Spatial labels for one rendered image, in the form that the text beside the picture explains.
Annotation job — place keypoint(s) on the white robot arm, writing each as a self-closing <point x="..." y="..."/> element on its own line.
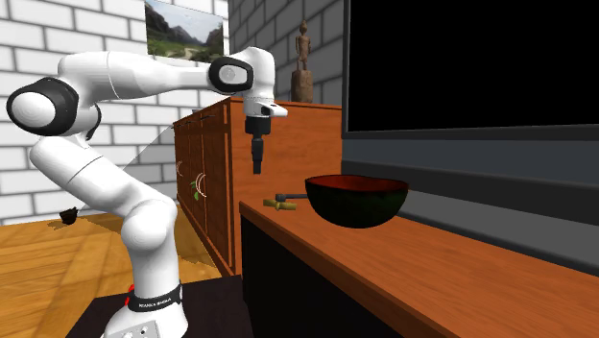
<point x="96" y="180"/>

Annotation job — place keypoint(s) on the yellow and grey tool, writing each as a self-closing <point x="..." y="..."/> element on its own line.
<point x="280" y="204"/>

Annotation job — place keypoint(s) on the brown wooden figure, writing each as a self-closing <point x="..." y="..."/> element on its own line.
<point x="302" y="86"/>

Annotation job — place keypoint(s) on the landscape wall picture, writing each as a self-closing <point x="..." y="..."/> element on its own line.
<point x="182" y="33"/>

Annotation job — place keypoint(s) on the dark bowl with red inside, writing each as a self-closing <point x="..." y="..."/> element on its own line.
<point x="355" y="206"/>

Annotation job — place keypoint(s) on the small black pot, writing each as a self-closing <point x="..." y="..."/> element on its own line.
<point x="69" y="216"/>

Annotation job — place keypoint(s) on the brown wooden sideboard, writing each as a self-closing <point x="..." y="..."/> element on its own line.
<point x="290" y="154"/>

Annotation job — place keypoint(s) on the black television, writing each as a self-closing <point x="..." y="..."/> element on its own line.
<point x="468" y="65"/>

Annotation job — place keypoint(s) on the dark robot stand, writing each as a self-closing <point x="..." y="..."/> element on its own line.
<point x="213" y="309"/>

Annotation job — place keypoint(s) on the wooden top black table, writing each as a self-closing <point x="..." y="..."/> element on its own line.
<point x="421" y="274"/>

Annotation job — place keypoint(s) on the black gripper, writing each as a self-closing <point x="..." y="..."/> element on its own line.
<point x="258" y="127"/>

